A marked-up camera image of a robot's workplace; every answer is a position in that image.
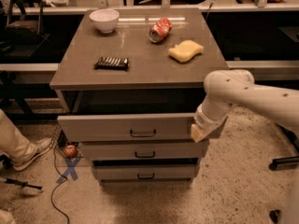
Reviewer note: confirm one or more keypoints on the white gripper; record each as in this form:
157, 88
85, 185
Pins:
206, 123

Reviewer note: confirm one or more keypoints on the grey top drawer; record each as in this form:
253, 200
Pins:
89, 128

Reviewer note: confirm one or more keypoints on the grey drawer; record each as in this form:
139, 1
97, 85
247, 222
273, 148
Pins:
110, 151
187, 171
89, 128

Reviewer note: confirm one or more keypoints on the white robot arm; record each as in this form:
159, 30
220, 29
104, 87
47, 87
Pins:
227, 89

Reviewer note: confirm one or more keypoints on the grey drawer cabinet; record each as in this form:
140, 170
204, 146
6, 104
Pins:
154, 83

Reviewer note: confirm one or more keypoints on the grey bottom drawer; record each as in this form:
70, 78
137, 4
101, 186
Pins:
187, 171

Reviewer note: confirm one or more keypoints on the grey middle drawer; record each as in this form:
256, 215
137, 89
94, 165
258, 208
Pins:
110, 151

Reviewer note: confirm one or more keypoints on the yellow sponge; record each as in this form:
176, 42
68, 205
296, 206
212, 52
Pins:
185, 51

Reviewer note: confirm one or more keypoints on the black chair base leg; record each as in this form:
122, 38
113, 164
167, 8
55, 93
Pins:
287, 161

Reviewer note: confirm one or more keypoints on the crushed red soda can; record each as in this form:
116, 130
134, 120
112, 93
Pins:
160, 30

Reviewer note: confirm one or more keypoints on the black caster wheel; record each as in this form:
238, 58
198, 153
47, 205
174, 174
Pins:
274, 216

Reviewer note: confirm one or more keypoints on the dark snack bar wrapper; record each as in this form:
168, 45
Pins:
112, 63

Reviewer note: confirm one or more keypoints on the white ceramic bowl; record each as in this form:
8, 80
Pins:
105, 20

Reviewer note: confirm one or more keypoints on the small orange ball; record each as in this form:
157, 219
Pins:
70, 151

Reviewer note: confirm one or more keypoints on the blue tape cross mark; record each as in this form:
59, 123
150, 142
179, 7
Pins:
70, 170

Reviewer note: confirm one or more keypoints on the grey sneaker shoe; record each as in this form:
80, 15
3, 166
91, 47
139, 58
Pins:
41, 147

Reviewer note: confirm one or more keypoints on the beige trouser leg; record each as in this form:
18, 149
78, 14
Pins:
12, 142

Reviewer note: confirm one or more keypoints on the black tool on floor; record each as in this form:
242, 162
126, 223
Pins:
20, 183

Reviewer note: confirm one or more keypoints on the black chair left background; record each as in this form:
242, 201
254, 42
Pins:
22, 36

